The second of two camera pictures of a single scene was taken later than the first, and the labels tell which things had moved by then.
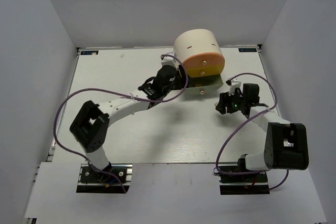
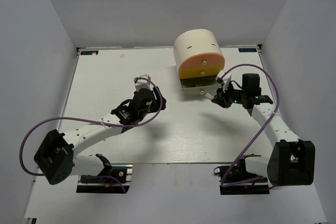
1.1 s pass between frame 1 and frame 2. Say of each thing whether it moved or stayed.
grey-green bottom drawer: stayed
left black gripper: moved
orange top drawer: stayed
